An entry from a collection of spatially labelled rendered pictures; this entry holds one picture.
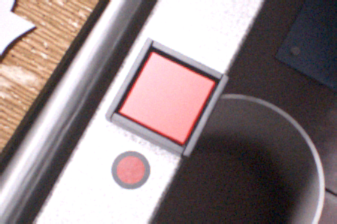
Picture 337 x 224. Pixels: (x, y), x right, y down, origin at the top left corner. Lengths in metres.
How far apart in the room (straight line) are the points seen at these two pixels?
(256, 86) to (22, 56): 1.03
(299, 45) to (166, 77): 1.04
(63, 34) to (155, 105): 0.10
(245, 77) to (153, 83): 1.00
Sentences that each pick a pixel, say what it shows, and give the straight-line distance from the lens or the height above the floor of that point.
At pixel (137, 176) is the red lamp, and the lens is 0.54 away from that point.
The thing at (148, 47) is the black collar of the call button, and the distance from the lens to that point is 0.55.
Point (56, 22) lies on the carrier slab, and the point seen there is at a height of 0.94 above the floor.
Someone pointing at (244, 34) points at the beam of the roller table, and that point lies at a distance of 0.58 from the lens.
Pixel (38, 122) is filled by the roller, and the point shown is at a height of 0.92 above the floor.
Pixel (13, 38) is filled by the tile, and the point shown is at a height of 0.94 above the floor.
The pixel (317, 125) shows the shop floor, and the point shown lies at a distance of 1.54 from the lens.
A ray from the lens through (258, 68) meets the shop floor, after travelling 1.55.
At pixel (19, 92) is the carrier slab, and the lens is 0.55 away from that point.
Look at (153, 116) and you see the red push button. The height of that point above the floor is 0.93.
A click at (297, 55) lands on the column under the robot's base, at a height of 0.02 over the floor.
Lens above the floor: 1.45
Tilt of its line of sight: 75 degrees down
